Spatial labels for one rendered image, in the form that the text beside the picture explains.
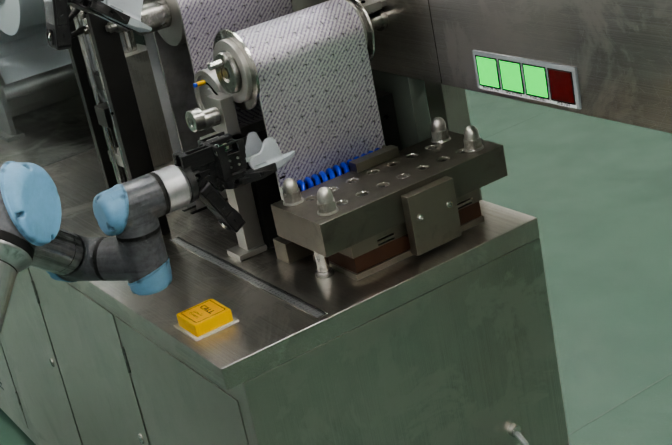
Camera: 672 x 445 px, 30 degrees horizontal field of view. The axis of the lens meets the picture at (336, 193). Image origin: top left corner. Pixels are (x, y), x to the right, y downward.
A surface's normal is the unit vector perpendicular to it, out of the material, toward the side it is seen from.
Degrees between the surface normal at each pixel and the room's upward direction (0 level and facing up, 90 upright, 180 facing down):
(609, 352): 0
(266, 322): 0
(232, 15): 92
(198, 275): 0
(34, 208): 86
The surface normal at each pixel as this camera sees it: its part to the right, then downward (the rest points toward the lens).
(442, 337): 0.55, 0.20
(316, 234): -0.81, 0.35
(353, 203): -0.18, -0.92
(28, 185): 0.93, -0.15
